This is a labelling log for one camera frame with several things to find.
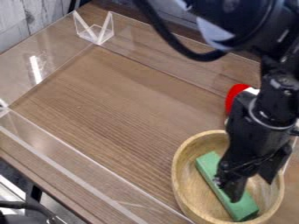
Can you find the brown wooden bowl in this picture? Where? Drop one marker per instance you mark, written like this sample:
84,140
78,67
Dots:
193,196

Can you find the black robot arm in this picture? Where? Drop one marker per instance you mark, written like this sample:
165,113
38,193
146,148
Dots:
263,27

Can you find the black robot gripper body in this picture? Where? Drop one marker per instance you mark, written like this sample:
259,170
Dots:
263,119

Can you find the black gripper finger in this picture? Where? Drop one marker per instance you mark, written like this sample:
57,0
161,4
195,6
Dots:
273,155
233,187

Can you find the red plush strawberry toy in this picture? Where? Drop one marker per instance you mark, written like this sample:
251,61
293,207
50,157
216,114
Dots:
236,93

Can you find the black table leg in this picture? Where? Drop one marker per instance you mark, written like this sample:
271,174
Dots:
33,193

